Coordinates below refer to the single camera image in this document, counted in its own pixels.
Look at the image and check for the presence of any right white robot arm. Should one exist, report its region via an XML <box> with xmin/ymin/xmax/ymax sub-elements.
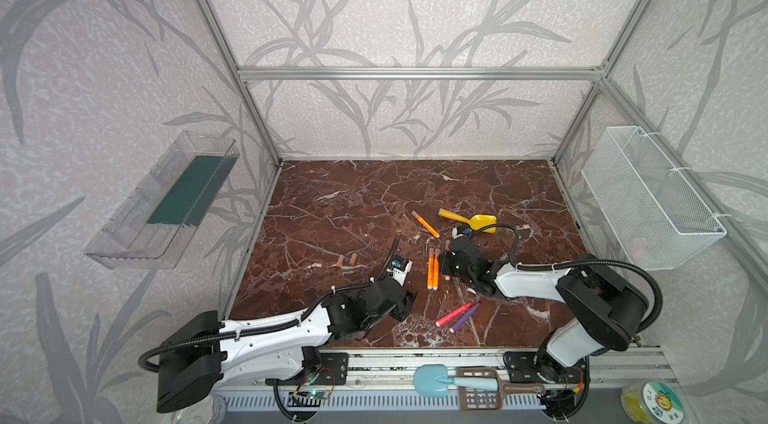
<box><xmin>437</xmin><ymin>236</ymin><xmax>663</xmax><ymax>383</ymax></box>

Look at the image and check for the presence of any aluminium front rail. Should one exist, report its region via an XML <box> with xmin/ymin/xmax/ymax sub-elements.
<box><xmin>173</xmin><ymin>347</ymin><xmax>676</xmax><ymax>392</ymax></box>

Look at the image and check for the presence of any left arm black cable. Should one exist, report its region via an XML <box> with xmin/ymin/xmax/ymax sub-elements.
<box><xmin>137</xmin><ymin>235</ymin><xmax>402</xmax><ymax>374</ymax></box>

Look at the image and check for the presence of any white wire basket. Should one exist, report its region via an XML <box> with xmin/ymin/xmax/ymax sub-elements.
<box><xmin>582</xmin><ymin>126</ymin><xmax>727</xmax><ymax>271</ymax></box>

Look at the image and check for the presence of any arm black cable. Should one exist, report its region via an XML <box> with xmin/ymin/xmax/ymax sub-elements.
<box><xmin>470</xmin><ymin>222</ymin><xmax>664</xmax><ymax>332</ymax></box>
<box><xmin>137</xmin><ymin>235</ymin><xmax>402</xmax><ymax>374</ymax></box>

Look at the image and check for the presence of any purple marker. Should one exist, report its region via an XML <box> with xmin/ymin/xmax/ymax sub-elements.
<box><xmin>450</xmin><ymin>302</ymin><xmax>480</xmax><ymax>334</ymax></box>

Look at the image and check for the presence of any yellow toy scoop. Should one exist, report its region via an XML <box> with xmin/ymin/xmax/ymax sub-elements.
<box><xmin>438</xmin><ymin>208</ymin><xmax>497</xmax><ymax>231</ymax></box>

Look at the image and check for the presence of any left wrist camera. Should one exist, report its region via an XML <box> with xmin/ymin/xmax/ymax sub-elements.
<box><xmin>388</xmin><ymin>256</ymin><xmax>413</xmax><ymax>287</ymax></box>

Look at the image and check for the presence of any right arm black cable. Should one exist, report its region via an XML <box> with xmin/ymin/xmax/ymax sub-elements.
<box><xmin>470</xmin><ymin>222</ymin><xmax>664</xmax><ymax>332</ymax></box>

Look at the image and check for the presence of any clear glass bowl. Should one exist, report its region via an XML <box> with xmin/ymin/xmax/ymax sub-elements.
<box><xmin>172</xmin><ymin>395</ymin><xmax>226</xmax><ymax>424</ymax></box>

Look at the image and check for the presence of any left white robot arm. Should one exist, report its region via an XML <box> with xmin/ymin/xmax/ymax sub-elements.
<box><xmin>138</xmin><ymin>277</ymin><xmax>416</xmax><ymax>414</ymax></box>

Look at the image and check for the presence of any clear plastic wall shelf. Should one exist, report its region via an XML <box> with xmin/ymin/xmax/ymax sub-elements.
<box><xmin>84</xmin><ymin>131</ymin><xmax>240</xmax><ymax>270</ymax></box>

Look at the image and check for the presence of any pink marker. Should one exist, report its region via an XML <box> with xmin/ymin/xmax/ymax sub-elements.
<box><xmin>435</xmin><ymin>303</ymin><xmax>473</xmax><ymax>327</ymax></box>

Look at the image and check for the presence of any orange marker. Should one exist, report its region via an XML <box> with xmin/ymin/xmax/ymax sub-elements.
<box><xmin>430</xmin><ymin>248</ymin><xmax>439</xmax><ymax>290</ymax></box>
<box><xmin>426</xmin><ymin>247</ymin><xmax>434</xmax><ymax>290</ymax></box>
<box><xmin>411</xmin><ymin>211</ymin><xmax>440</xmax><ymax>238</ymax></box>

